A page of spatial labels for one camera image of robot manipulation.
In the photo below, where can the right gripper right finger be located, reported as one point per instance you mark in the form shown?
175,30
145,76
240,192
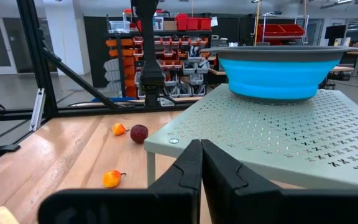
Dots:
275,208

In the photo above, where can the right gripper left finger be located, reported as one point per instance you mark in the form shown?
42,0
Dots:
135,208

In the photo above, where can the dark red plum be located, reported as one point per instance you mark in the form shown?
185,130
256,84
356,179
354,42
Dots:
139,133

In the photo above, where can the blue collapsible bowl grey rim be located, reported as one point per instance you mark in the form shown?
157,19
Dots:
275,74

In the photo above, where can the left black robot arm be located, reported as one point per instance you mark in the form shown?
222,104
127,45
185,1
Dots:
149,62

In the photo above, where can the small orange pepper with stem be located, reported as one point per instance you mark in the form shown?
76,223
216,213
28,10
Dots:
112,179

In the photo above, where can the green perforated metal stand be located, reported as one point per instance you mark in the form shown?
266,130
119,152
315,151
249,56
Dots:
259,133

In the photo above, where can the small yellow-orange pepper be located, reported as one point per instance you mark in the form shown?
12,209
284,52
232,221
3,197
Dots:
118,129

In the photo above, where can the parts shelf with bins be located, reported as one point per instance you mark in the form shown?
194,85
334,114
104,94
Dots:
129,67

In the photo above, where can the black table clamp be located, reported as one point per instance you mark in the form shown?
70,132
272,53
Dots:
2,151

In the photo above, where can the black computer monitor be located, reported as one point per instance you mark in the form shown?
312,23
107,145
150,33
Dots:
334,34

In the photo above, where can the silver aluminium bracket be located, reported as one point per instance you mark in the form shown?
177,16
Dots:
37,109

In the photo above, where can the black aluminium rig frame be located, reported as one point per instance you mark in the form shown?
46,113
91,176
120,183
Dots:
37,62

